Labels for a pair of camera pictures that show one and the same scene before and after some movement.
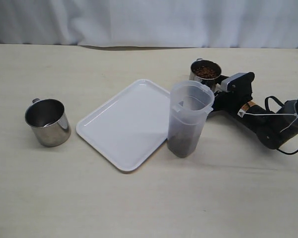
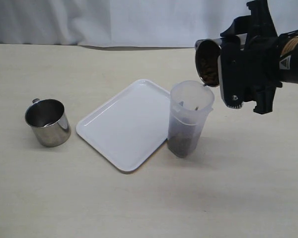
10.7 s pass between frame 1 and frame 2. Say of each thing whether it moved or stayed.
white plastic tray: stayed
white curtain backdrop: stayed
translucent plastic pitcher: stayed
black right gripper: moved
